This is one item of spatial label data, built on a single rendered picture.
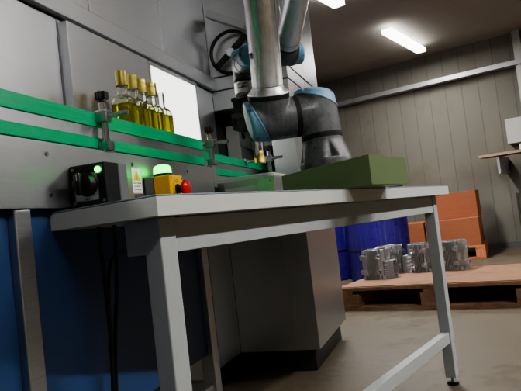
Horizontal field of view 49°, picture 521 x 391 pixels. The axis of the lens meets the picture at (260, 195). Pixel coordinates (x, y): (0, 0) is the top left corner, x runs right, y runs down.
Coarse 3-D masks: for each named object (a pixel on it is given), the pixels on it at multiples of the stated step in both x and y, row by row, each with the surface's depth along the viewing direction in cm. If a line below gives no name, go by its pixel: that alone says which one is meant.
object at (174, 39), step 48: (0, 0) 142; (48, 0) 157; (96, 0) 185; (144, 0) 217; (192, 0) 264; (0, 48) 140; (48, 48) 158; (144, 48) 207; (192, 48) 257; (48, 96) 155
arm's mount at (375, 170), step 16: (352, 160) 147; (368, 160) 144; (384, 160) 152; (400, 160) 162; (288, 176) 158; (304, 176) 155; (320, 176) 152; (336, 176) 149; (352, 176) 147; (368, 176) 144; (384, 176) 151; (400, 176) 161
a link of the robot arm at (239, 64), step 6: (240, 48) 178; (246, 48) 178; (240, 54) 178; (246, 54) 178; (234, 60) 188; (240, 60) 178; (246, 60) 178; (240, 66) 182; (246, 66) 180; (240, 72) 188; (246, 72) 186
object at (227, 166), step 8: (208, 152) 208; (224, 160) 223; (232, 160) 231; (240, 160) 241; (216, 168) 214; (224, 168) 222; (232, 168) 231; (240, 168) 241; (248, 168) 250; (256, 168) 260; (264, 168) 273; (272, 168) 285; (232, 176) 229
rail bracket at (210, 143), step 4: (204, 128) 182; (208, 128) 181; (212, 128) 182; (208, 132) 181; (208, 136) 181; (208, 140) 181; (212, 140) 180; (220, 140) 180; (224, 140) 180; (228, 140) 180; (204, 144) 182; (208, 144) 181; (212, 144) 180; (208, 148) 182; (212, 148) 181; (212, 152) 181; (212, 156) 181; (208, 160) 181; (212, 160) 180; (216, 160) 182; (208, 164) 181; (212, 164) 180; (216, 164) 181
